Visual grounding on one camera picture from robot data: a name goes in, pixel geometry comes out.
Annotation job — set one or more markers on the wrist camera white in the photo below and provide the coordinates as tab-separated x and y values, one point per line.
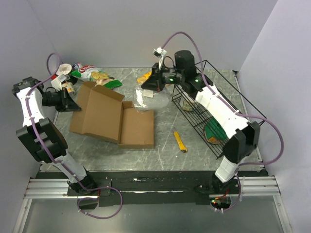
159	52
57	81

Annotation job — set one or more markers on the green snack pack in basket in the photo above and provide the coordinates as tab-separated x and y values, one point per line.
213	132

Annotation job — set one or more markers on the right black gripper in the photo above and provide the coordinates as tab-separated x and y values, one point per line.
151	83

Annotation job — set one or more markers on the green white chips bag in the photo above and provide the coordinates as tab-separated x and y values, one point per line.
97	75

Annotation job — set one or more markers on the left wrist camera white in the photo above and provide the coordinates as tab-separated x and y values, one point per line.
57	81

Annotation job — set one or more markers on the cup inside wire basket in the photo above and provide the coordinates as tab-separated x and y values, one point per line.
187	105

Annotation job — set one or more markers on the bubble item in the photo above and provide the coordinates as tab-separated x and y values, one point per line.
145	100

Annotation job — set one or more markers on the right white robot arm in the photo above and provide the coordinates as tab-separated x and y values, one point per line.
184	60

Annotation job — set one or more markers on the black wire basket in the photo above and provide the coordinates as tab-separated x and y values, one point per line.
242	134

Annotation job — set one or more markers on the brown cardboard express box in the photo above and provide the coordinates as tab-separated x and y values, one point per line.
105	115

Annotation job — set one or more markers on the yellow utility knife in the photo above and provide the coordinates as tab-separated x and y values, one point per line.
179	142

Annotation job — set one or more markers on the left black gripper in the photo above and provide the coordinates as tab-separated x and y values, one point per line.
66	102

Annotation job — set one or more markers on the yogurt cup upright corner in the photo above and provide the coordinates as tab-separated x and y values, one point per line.
64	69

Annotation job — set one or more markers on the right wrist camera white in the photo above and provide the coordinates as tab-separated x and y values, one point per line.
159	52

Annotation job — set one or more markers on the aluminium rail frame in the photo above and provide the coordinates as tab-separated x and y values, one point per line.
257	187

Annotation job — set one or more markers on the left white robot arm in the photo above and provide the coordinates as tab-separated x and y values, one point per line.
41	137

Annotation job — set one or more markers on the yellow chips bag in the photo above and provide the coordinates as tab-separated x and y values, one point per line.
144	77

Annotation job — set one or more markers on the blue white cup behind bag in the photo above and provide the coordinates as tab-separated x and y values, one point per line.
77	66

